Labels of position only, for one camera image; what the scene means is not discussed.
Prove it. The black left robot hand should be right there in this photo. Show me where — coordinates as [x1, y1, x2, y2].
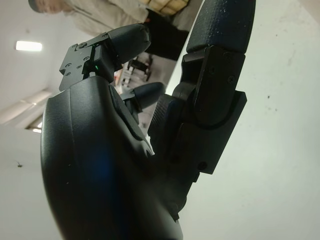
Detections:
[39, 0, 258, 240]

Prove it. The wooden crate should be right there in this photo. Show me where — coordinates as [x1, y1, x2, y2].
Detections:
[143, 0, 191, 15]

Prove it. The ceiling light panel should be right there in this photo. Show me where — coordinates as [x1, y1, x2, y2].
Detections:
[15, 41, 43, 52]

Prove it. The person in beige jacket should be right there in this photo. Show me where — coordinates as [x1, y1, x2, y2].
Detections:
[27, 0, 201, 62]

